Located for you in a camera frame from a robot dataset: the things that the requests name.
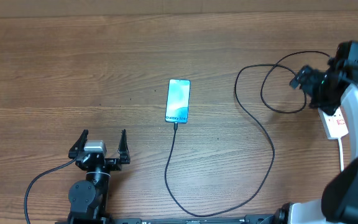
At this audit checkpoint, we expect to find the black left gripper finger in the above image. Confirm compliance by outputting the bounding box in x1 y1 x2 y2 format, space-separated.
68 129 89 159
117 129 131 164

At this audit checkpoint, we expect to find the black USB charging cable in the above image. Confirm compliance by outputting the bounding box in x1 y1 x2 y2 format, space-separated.
163 50 332 218

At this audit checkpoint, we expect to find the Samsung Galaxy smartphone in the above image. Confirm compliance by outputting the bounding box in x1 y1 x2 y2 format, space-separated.
165 79 191 123

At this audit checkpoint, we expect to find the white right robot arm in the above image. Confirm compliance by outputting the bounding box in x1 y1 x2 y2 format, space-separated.
270 40 358 223

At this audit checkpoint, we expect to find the white power strip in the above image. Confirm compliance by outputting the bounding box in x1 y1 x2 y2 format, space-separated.
318 108 349 140

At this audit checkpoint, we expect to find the white power strip cord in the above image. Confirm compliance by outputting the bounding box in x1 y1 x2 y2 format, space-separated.
337 138 345 172

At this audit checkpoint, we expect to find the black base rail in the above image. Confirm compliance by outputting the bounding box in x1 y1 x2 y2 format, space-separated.
58 214 274 224

